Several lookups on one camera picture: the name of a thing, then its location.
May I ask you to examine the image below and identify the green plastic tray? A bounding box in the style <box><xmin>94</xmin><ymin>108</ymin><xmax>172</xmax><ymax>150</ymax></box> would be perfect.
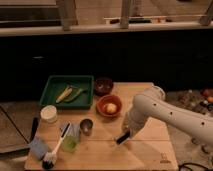
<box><xmin>40</xmin><ymin>75</ymin><xmax>94</xmax><ymax>109</ymax></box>

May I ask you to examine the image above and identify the dark brown bowl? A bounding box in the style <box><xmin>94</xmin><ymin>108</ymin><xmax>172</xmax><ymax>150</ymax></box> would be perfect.
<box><xmin>94</xmin><ymin>77</ymin><xmax>114</xmax><ymax>96</ymax></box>

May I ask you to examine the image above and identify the yellow round fruit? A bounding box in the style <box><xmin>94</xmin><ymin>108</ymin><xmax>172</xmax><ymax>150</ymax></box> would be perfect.
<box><xmin>105</xmin><ymin>103</ymin><xmax>117</xmax><ymax>114</ymax></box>

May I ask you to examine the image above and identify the white round container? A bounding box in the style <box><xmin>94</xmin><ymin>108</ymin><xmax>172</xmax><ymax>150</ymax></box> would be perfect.
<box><xmin>40</xmin><ymin>105</ymin><xmax>57</xmax><ymax>123</ymax></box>

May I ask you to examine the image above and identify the black handled tool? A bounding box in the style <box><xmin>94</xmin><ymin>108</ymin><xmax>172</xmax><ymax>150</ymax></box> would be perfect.
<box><xmin>30</xmin><ymin>117</ymin><xmax>39</xmax><ymax>141</ymax></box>

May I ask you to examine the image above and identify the orange bowl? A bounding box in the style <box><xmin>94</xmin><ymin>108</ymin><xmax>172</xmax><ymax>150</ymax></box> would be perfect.
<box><xmin>96</xmin><ymin>95</ymin><xmax>122</xmax><ymax>118</ymax></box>

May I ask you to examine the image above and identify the white handled dish brush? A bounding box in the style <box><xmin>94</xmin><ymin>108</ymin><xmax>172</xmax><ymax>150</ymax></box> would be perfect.
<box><xmin>42</xmin><ymin>123</ymin><xmax>71</xmax><ymax>170</ymax></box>

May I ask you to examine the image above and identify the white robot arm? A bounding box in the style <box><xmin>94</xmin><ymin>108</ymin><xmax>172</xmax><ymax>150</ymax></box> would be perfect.
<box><xmin>117</xmin><ymin>86</ymin><xmax>213</xmax><ymax>146</ymax></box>

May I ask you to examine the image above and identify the small metal cup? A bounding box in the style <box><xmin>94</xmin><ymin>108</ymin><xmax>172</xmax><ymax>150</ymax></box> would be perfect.
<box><xmin>80</xmin><ymin>119</ymin><xmax>93</xmax><ymax>136</ymax></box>

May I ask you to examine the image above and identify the wooden window frame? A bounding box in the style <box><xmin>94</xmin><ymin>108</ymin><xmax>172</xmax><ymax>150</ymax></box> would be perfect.
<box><xmin>0</xmin><ymin>0</ymin><xmax>213</xmax><ymax>36</ymax></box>

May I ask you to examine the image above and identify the green transparent cup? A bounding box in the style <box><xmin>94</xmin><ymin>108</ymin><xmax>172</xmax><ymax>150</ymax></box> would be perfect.
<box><xmin>61</xmin><ymin>123</ymin><xmax>80</xmax><ymax>152</ymax></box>

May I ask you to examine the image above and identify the yellow corn cob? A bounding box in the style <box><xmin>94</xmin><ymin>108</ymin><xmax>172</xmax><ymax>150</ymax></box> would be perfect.
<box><xmin>56</xmin><ymin>86</ymin><xmax>72</xmax><ymax>103</ymax></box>

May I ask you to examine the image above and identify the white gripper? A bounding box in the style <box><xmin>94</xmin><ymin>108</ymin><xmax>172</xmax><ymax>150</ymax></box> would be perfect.
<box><xmin>115</xmin><ymin>105</ymin><xmax>148</xmax><ymax>146</ymax></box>

